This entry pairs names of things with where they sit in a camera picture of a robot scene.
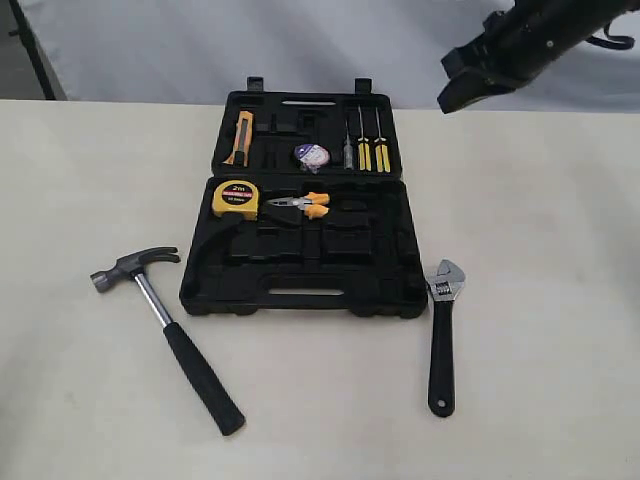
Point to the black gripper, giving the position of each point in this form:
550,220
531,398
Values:
518,44

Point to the electrical tape roll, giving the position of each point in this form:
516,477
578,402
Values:
311,157

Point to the adjustable wrench black handle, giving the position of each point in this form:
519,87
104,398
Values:
444,287

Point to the claw hammer black grip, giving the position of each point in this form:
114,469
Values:
201,376

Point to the black plastic tool case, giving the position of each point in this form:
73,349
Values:
362,257

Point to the clear voltage tester screwdriver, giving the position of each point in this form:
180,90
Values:
348,157

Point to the orange utility knife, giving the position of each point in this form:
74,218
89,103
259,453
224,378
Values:
239,155

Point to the yellow tape measure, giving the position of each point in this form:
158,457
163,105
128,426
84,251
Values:
236,196

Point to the black stand pole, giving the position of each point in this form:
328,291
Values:
24,33

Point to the right yellow handled screwdriver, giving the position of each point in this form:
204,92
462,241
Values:
382,157

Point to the yellow handled screwdriver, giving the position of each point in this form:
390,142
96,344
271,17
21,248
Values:
382,157
364,148

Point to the left yellow handled screwdriver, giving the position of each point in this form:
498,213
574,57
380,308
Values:
364,148

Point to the orange handled pliers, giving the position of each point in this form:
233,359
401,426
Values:
312,205

